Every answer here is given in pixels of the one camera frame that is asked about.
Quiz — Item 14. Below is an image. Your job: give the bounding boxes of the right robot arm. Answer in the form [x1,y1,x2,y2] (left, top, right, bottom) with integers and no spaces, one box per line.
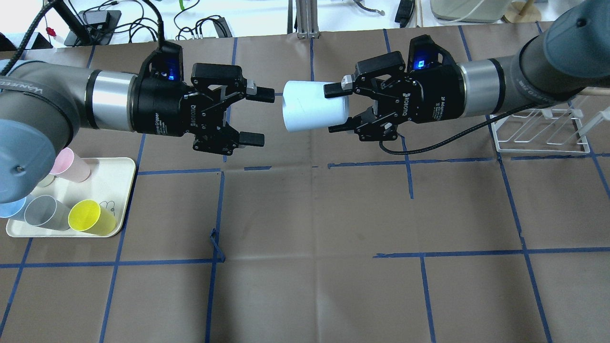
[324,0,610,141]

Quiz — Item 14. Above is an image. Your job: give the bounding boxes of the cream serving tray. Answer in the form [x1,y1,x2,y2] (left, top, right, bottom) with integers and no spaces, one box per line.
[5,158,136,238]

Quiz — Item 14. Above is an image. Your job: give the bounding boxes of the yellow plastic cup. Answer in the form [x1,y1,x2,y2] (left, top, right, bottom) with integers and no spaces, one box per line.
[68,200,116,236]

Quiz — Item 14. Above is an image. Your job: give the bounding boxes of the aluminium frame post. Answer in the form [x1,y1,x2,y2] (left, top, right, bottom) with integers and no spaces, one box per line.
[287,0,320,39]

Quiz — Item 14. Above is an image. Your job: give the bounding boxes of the light blue plastic cup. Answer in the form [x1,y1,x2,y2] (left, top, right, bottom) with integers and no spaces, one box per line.
[282,81,349,132]

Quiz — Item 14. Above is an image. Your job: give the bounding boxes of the grey plastic cup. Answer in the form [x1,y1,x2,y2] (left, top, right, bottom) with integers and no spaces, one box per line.
[24,195,70,232]

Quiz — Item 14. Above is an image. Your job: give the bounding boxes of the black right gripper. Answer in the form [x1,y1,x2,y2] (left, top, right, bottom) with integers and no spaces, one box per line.
[323,51,466,141]

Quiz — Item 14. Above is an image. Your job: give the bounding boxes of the white wire cup rack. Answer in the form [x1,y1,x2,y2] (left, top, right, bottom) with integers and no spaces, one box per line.
[491,91,609,155]

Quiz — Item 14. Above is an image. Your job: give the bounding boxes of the wooden mug tree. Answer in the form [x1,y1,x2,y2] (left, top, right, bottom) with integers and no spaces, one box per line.
[502,0,542,22]

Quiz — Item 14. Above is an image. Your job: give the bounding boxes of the cream plastic cup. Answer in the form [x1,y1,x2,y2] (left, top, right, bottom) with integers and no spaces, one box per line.
[36,174,55,188]

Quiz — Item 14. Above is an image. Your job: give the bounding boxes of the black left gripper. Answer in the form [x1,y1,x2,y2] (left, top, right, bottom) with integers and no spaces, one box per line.
[133,63,276,156]

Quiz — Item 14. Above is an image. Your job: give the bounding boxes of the pink plastic cup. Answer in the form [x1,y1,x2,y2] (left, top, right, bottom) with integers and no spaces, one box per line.
[49,147,91,182]

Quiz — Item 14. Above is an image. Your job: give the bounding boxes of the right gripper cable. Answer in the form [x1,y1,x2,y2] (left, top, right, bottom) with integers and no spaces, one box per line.
[379,102,539,156]

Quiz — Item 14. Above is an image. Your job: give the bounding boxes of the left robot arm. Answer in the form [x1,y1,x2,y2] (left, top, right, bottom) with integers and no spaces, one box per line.
[0,61,275,203]

